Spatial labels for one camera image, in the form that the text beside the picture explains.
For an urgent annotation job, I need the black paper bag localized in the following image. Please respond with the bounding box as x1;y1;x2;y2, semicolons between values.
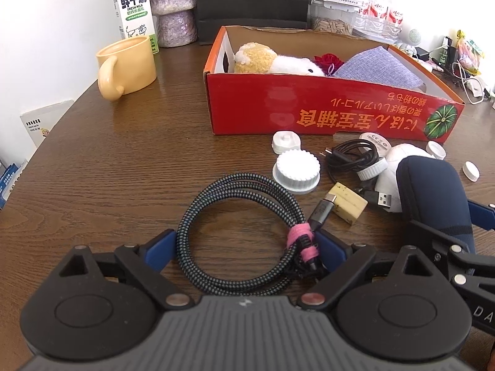
195;0;311;46

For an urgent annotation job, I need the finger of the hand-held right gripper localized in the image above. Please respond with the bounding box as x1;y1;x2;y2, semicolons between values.
404;218;495;290
469;200;495;236

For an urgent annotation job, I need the clear seed jar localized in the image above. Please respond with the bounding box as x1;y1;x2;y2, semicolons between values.
308;0;362;36

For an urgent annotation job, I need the white round cap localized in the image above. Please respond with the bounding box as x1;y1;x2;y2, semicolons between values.
271;130;300;155

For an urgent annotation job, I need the white ribbed jar lid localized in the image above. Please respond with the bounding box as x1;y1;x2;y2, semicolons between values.
356;158;388;181

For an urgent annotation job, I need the white robot speaker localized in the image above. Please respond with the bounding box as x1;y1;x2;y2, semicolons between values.
402;29;422;53

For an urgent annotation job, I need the white charging cable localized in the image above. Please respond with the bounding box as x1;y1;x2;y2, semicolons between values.
450;62;493;105

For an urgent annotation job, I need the navy zip case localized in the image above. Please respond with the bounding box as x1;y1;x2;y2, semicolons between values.
395;155;477;254

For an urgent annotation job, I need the red cardboard box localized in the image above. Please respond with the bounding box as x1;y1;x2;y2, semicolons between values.
203;25;466;142

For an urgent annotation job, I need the yellow snack packet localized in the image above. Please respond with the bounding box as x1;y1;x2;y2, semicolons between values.
456;30;486;76

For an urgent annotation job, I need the white wall panel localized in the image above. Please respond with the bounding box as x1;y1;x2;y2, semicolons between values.
20;100;75;147

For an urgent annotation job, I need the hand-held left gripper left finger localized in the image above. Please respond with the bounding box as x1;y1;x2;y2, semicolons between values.
58;229;194;312

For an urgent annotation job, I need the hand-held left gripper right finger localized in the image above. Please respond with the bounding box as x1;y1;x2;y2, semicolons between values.
298;229;437;312

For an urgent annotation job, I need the yellow ceramic mug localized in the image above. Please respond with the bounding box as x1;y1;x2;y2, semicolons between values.
96;36;157;102

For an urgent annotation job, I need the wide white ribbed lid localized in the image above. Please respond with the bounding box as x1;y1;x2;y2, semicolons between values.
272;151;321;196

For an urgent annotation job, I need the blue pet food bag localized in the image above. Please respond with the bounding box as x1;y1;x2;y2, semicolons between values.
0;160;28;209

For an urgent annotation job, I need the black usb cable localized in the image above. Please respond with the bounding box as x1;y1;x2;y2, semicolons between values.
323;139;397;208

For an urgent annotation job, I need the black braided charging cable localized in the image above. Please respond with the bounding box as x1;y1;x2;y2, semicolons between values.
176;173;329;293

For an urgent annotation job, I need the red artificial rose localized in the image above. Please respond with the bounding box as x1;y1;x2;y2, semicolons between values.
312;53;346;71

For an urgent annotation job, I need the pale wooden block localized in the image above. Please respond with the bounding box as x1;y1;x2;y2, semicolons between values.
328;181;368;225

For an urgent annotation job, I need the purple textured vase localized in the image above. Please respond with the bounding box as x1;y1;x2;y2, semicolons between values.
145;0;198;48

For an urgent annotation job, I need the white milk carton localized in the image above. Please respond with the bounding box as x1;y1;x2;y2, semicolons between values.
111;0;160;55

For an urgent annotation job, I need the white and yellow plush hamster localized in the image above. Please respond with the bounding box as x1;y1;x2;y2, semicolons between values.
233;43;325;76

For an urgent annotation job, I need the small white bottle cap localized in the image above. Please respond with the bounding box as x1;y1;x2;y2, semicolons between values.
462;160;481;182
425;140;446;161

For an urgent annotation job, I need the purple fabric pouch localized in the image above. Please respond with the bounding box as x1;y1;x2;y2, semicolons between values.
327;45;426;90

